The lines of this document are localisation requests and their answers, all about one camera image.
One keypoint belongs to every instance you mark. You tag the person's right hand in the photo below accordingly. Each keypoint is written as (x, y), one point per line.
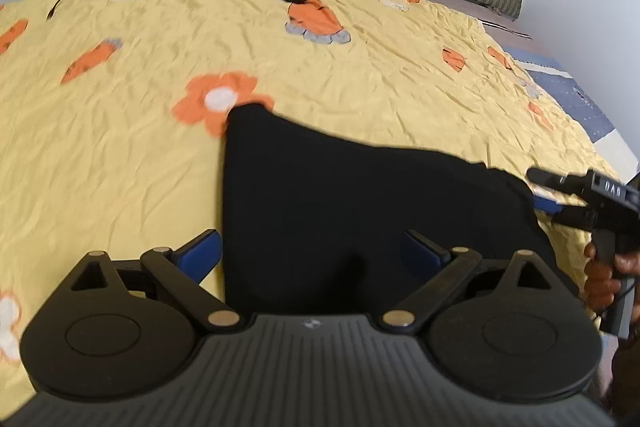
(602, 279)

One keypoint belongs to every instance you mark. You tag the person's right forearm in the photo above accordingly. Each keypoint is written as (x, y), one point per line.
(627, 372)

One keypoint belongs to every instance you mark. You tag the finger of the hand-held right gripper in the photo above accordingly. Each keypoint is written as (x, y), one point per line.
(565, 214)
(555, 179)

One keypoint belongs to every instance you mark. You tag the blue grey bed sheet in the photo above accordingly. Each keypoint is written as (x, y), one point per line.
(580, 102)

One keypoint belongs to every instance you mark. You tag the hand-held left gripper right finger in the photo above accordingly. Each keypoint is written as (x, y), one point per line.
(420, 253)

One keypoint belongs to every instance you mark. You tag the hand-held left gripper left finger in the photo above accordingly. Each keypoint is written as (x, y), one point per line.
(200, 253)

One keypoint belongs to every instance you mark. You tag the yellow printed blanket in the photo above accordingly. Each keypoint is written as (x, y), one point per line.
(125, 157)

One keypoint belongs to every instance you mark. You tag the black pants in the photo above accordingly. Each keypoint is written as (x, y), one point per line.
(325, 207)

